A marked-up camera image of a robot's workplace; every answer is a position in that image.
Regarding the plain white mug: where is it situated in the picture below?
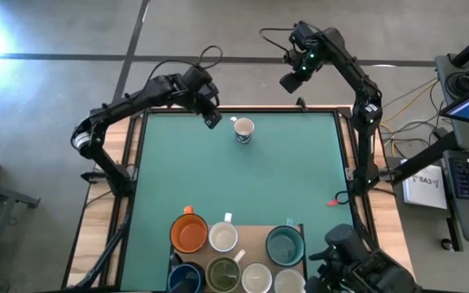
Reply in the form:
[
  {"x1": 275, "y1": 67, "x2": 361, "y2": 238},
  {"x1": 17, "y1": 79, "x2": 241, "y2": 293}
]
[{"x1": 208, "y1": 212, "x2": 239, "y2": 253}]

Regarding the navy white patterned mug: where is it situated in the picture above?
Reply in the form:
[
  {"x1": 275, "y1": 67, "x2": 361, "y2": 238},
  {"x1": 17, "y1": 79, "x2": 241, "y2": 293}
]
[{"x1": 229, "y1": 116, "x2": 256, "y2": 146}]

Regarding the light wooden board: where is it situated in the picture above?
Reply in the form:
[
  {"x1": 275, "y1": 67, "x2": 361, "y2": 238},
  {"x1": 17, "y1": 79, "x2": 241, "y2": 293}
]
[{"x1": 168, "y1": 219, "x2": 308, "y2": 291}]

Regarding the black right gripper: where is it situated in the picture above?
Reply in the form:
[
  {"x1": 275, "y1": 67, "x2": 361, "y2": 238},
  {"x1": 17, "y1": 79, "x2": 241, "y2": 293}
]
[{"x1": 278, "y1": 20, "x2": 325, "y2": 94}]

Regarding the black coiled cable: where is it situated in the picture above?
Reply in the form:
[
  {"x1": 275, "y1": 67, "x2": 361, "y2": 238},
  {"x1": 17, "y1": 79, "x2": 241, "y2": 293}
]
[{"x1": 445, "y1": 69, "x2": 469, "y2": 98}]

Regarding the grey floor cable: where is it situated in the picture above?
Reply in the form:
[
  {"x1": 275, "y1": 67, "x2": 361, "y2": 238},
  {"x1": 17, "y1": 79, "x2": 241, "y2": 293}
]
[{"x1": 380, "y1": 117, "x2": 451, "y2": 147}]

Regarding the white printed paper sheet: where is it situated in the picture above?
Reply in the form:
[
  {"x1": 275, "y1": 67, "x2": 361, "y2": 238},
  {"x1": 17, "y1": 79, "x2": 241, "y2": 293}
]
[{"x1": 401, "y1": 162, "x2": 449, "y2": 211}]

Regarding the blue leaf print mug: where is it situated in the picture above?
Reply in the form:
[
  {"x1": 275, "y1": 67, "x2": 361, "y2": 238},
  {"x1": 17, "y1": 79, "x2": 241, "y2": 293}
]
[{"x1": 241, "y1": 262, "x2": 274, "y2": 293}]

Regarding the black cable with red plug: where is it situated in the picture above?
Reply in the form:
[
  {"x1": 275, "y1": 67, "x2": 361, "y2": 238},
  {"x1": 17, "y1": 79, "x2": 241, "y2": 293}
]
[{"x1": 327, "y1": 190, "x2": 352, "y2": 208}]

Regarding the orange mug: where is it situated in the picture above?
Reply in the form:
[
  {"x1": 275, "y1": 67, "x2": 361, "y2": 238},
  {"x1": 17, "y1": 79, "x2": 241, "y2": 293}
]
[{"x1": 169, "y1": 205, "x2": 209, "y2": 255}]

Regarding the dark blue mug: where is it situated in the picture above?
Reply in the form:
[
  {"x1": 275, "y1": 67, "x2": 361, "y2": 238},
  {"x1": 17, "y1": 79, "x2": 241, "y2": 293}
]
[{"x1": 166, "y1": 252, "x2": 206, "y2": 293}]

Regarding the grey metal stand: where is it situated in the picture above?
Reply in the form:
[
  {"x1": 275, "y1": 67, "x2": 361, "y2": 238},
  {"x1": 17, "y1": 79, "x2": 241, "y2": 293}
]
[{"x1": 0, "y1": 174, "x2": 42, "y2": 282}]

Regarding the black slanted pole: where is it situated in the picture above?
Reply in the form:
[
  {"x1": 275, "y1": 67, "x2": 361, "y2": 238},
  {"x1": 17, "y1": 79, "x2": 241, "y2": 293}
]
[{"x1": 391, "y1": 130, "x2": 459, "y2": 186}]

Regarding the green table mat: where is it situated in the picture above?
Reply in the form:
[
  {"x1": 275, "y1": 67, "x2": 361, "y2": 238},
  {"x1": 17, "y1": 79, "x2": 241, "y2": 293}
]
[{"x1": 119, "y1": 110, "x2": 366, "y2": 292}]

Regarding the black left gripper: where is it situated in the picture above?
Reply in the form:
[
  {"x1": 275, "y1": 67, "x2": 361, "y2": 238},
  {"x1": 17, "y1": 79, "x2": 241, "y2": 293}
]
[{"x1": 183, "y1": 65, "x2": 223, "y2": 130}]

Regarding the black metal table frame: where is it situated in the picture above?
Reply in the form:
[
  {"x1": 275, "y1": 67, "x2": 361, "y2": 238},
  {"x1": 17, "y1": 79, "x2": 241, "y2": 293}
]
[{"x1": 61, "y1": 97, "x2": 417, "y2": 293}]

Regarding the white teal lattice mug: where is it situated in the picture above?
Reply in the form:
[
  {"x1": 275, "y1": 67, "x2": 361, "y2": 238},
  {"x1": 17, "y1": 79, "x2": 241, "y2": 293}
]
[{"x1": 274, "y1": 268, "x2": 307, "y2": 293}]

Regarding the yellow floor cable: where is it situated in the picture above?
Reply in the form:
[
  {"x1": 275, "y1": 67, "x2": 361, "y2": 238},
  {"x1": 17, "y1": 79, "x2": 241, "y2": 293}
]
[{"x1": 376, "y1": 79, "x2": 439, "y2": 127}]

